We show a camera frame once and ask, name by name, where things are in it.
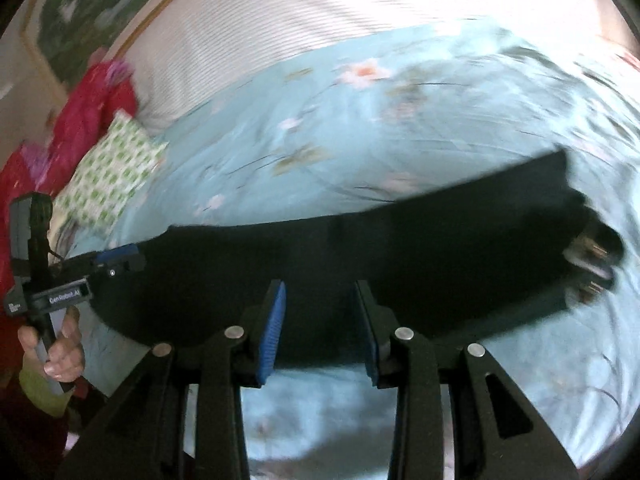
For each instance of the light blue floral bedsheet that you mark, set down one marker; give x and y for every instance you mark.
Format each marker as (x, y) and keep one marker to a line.
(400, 170)

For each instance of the green patterned white pillow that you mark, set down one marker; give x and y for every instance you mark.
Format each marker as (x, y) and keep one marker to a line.
(110, 175)

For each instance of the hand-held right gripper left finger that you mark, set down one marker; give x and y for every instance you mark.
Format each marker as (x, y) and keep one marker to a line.
(270, 332)

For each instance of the black pants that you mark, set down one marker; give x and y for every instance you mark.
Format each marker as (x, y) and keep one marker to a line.
(350, 270)

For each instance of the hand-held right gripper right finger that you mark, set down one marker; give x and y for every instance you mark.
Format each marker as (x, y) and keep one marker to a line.
(371, 332)

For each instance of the green framed wall picture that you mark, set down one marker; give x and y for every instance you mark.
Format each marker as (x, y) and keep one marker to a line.
(85, 5)

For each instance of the red floral quilt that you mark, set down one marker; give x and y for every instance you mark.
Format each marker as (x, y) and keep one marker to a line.
(65, 125)

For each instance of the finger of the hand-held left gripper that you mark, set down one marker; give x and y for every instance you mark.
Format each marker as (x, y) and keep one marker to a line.
(122, 260)

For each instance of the person's left hand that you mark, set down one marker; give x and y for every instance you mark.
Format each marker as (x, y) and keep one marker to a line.
(59, 345)

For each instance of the white striped headboard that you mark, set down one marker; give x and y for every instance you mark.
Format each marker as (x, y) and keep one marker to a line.
(310, 15)

